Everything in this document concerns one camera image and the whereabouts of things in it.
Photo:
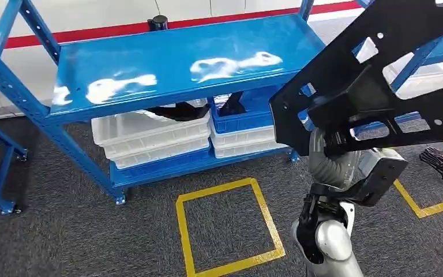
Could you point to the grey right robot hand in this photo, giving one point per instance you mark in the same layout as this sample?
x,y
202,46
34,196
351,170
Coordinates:
x,y
328,168

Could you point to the black plastic mounting plate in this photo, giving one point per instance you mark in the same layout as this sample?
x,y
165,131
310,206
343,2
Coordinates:
x,y
359,88

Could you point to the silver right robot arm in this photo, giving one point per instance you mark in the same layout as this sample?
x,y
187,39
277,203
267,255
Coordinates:
x,y
332,241

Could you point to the white plastic tray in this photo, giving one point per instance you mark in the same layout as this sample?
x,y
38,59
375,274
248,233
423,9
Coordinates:
x,y
240,137
244,151
160,147
129,130
428,78
160,158

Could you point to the blue plastic crate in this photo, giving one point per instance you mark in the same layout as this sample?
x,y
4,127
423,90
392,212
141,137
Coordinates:
x,y
244,124

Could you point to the black stand base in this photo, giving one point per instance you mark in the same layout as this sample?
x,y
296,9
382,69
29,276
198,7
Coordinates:
x,y
441,162

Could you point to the black curved plastic part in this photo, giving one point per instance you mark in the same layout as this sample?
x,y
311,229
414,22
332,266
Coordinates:
x,y
179,112

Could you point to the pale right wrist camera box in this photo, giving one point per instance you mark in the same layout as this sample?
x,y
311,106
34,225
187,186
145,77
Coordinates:
x,y
382,172

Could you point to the black round cap post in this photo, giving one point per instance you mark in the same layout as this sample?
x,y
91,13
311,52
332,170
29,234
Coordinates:
x,y
158,22

